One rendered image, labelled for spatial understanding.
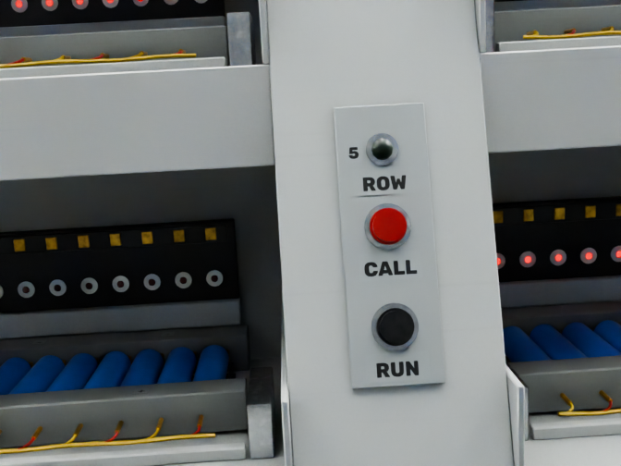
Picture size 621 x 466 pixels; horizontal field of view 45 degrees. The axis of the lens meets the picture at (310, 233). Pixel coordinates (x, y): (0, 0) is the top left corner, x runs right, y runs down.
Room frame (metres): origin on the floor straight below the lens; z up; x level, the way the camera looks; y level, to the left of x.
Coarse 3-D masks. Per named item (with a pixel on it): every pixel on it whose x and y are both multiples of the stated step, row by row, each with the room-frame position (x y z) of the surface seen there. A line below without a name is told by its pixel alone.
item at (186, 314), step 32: (0, 320) 0.49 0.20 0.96; (32, 320) 0.49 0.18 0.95; (64, 320) 0.50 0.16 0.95; (96, 320) 0.50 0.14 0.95; (128, 320) 0.50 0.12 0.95; (160, 320) 0.50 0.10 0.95; (192, 320) 0.50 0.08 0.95; (224, 320) 0.50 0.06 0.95; (256, 384) 0.39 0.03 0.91; (256, 416) 0.37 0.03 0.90; (288, 416) 0.31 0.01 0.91; (0, 448) 0.40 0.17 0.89; (64, 448) 0.39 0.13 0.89; (96, 448) 0.39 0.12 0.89; (128, 448) 0.39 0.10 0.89; (256, 448) 0.37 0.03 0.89; (288, 448) 0.32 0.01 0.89
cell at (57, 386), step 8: (72, 360) 0.46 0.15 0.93; (80, 360) 0.46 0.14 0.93; (88, 360) 0.47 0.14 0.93; (64, 368) 0.45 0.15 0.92; (72, 368) 0.45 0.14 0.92; (80, 368) 0.45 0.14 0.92; (88, 368) 0.46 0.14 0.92; (64, 376) 0.44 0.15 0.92; (72, 376) 0.44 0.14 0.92; (80, 376) 0.45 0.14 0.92; (88, 376) 0.45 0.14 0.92; (56, 384) 0.43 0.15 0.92; (64, 384) 0.43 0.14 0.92; (72, 384) 0.43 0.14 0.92; (80, 384) 0.44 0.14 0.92
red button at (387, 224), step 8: (384, 208) 0.32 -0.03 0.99; (392, 208) 0.32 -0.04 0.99; (376, 216) 0.32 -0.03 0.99; (384, 216) 0.32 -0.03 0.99; (392, 216) 0.32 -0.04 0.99; (400, 216) 0.32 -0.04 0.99; (376, 224) 0.32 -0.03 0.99; (384, 224) 0.32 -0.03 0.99; (392, 224) 0.32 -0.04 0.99; (400, 224) 0.32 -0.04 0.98; (376, 232) 0.32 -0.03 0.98; (384, 232) 0.32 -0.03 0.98; (392, 232) 0.32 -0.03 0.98; (400, 232) 0.32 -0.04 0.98; (376, 240) 0.32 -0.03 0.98; (384, 240) 0.32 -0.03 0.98; (392, 240) 0.32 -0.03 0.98
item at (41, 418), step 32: (160, 384) 0.41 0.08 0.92; (192, 384) 0.41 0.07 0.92; (224, 384) 0.40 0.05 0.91; (0, 416) 0.39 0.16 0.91; (32, 416) 0.39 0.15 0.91; (64, 416) 0.39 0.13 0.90; (96, 416) 0.39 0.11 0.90; (128, 416) 0.39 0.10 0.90; (160, 416) 0.40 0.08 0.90; (192, 416) 0.40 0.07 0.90; (224, 416) 0.40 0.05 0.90; (32, 448) 0.38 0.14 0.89
